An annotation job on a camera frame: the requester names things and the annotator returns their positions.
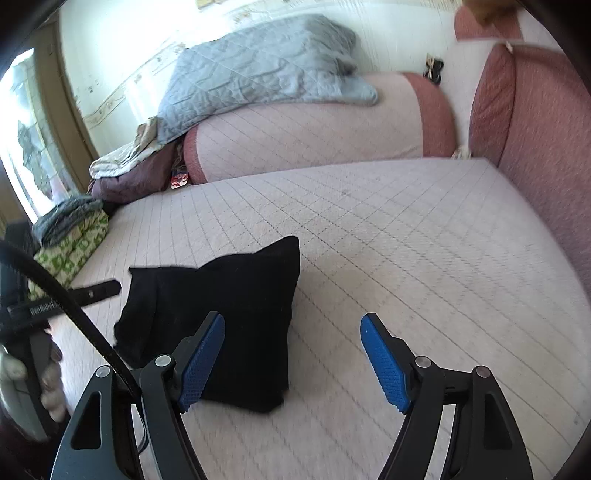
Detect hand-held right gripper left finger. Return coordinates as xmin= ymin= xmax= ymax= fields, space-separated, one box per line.
xmin=58 ymin=311 xmax=226 ymax=480

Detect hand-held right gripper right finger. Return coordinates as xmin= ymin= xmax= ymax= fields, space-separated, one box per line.
xmin=360 ymin=313 xmax=534 ymax=480

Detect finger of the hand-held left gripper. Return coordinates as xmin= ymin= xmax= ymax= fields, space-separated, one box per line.
xmin=68 ymin=279 xmax=122 ymax=306

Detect black pants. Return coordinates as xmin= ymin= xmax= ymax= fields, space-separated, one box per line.
xmin=113 ymin=235 xmax=301 ymax=414

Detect person's left hand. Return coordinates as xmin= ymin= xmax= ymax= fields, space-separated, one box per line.
xmin=39 ymin=342 xmax=68 ymax=422

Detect green patterned blanket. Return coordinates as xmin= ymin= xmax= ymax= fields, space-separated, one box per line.
xmin=28 ymin=215 xmax=110 ymax=296

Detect folded grey jeans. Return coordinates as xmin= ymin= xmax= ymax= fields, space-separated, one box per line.
xmin=32 ymin=196 xmax=109 ymax=247

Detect quilted pale pink bed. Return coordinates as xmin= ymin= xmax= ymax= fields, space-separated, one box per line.
xmin=28 ymin=157 xmax=591 ymax=480

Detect purple pillow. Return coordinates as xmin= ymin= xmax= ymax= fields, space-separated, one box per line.
xmin=88 ymin=141 xmax=185 ymax=204

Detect crumpled white grey cloth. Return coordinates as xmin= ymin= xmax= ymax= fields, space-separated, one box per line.
xmin=89 ymin=117 xmax=162 ymax=178

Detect pink white bolster pillow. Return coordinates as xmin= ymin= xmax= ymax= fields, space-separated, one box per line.
xmin=182 ymin=71 xmax=458 ymax=185

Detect light blue quilt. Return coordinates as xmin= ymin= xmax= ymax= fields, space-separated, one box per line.
xmin=157 ymin=14 xmax=379 ymax=144

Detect large pink backrest cushion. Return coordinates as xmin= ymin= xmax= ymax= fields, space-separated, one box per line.
xmin=468 ymin=44 xmax=591 ymax=296

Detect small pink cushion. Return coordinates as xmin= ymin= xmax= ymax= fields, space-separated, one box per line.
xmin=455 ymin=4 xmax=522 ymax=41

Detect black cable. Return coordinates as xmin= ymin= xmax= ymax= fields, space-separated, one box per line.
xmin=0 ymin=241 xmax=151 ymax=455

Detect window with wooden frame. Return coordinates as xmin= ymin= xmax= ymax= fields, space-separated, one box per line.
xmin=0 ymin=23 xmax=100 ymax=222

